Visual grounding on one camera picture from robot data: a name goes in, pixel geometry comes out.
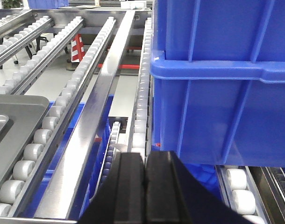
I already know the large blue plastic box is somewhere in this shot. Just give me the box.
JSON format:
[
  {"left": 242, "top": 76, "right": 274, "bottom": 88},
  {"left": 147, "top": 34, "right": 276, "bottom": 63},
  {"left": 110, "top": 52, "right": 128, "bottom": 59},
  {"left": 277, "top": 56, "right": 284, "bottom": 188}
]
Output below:
[{"left": 150, "top": 51, "right": 285, "bottom": 167}]

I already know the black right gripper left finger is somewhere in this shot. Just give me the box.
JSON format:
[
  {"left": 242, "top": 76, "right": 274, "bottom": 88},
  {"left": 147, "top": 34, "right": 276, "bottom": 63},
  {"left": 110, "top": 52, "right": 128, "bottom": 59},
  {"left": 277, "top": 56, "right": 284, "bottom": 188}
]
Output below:
[{"left": 79, "top": 152, "right": 144, "bottom": 224}]

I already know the steel roller conveyor rack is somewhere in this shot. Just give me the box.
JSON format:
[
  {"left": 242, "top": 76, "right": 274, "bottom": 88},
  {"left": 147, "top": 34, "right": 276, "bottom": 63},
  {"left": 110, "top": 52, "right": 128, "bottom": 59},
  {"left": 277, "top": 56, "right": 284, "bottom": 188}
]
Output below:
[{"left": 0, "top": 7, "right": 285, "bottom": 224}]

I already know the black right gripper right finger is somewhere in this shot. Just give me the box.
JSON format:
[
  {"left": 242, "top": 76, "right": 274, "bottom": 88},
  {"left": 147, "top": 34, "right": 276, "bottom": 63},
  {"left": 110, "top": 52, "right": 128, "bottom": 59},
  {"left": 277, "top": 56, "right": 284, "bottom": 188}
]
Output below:
[{"left": 146, "top": 151, "right": 249, "bottom": 224}]

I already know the lower blue plastic bin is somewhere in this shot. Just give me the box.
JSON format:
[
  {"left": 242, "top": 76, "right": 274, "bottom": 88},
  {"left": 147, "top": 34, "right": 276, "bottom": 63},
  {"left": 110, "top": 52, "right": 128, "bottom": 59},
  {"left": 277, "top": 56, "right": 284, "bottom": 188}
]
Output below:
[{"left": 18, "top": 94, "right": 114, "bottom": 220}]

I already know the red white striped cone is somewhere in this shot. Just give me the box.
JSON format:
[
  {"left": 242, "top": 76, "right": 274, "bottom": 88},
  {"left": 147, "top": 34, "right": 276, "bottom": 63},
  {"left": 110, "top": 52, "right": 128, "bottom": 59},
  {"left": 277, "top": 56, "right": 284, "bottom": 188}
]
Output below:
[{"left": 71, "top": 34, "right": 85, "bottom": 63}]

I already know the black office chair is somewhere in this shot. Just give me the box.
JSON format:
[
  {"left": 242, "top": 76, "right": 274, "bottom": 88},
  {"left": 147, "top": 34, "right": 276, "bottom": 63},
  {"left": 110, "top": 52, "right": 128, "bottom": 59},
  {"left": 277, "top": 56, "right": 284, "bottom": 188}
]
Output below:
[{"left": 0, "top": 35, "right": 69, "bottom": 70}]

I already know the upper stacked blue box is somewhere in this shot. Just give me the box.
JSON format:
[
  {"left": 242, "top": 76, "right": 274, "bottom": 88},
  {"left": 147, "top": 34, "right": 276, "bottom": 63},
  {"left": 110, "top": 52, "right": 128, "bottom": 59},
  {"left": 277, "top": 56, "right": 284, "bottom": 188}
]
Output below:
[{"left": 154, "top": 0, "right": 285, "bottom": 62}]

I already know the silver metal tray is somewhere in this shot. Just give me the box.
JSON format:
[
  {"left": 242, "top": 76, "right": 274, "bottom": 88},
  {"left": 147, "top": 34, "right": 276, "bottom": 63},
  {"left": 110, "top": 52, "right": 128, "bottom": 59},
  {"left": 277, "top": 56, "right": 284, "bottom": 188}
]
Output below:
[{"left": 0, "top": 95, "right": 50, "bottom": 188}]

